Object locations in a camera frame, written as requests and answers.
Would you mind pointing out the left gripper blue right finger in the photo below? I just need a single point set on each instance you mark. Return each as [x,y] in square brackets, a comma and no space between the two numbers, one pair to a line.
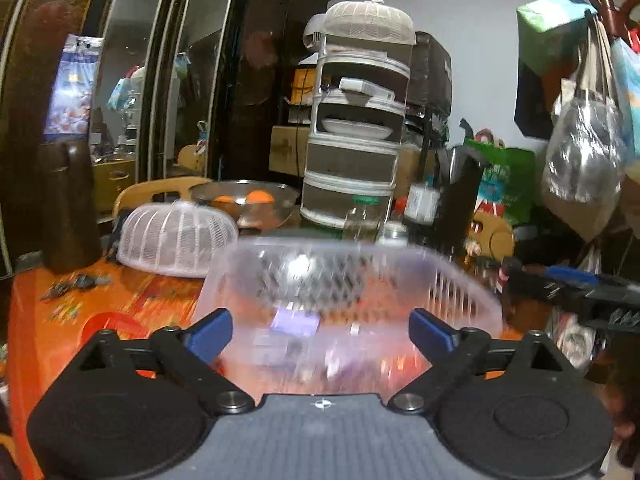
[434,338]

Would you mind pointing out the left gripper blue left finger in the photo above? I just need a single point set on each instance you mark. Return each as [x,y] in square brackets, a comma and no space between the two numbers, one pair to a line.
[210,335]

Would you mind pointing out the purple cardboard box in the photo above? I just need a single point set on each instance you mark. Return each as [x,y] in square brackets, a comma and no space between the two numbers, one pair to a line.
[297,323]

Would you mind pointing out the white mesh food cover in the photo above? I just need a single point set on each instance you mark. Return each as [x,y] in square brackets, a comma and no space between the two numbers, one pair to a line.
[178,239]

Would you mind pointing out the clear plastic basket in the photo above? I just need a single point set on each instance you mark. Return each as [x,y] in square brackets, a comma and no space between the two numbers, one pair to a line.
[363,293]

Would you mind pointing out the white labelled bottle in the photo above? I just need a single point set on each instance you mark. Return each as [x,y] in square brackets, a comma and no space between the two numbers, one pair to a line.
[422,204]

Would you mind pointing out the metal bowl with oranges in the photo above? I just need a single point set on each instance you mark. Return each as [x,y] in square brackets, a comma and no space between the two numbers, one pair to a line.
[253,205]

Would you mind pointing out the bunch of keys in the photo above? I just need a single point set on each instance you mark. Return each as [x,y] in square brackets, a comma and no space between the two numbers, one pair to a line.
[77,282]

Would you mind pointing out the clear hanging plastic bag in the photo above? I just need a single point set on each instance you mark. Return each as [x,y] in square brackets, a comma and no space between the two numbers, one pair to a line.
[584,166]

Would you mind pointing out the green shopping bag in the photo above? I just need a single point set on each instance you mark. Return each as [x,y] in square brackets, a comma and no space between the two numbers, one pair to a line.
[507,188]

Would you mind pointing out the brown thermos flask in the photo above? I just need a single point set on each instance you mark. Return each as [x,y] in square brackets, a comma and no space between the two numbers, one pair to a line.
[70,233]

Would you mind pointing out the black bag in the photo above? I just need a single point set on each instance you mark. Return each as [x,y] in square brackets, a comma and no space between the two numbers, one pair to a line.
[459,172]

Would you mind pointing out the blue white hanging packet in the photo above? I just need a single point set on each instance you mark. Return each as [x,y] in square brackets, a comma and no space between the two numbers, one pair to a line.
[71,98]

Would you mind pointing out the tiered food storage rack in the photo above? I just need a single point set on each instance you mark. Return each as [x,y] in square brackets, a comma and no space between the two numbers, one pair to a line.
[358,110]

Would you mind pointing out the green box on wall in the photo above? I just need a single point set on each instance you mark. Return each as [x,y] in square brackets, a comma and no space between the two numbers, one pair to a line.
[550,31]

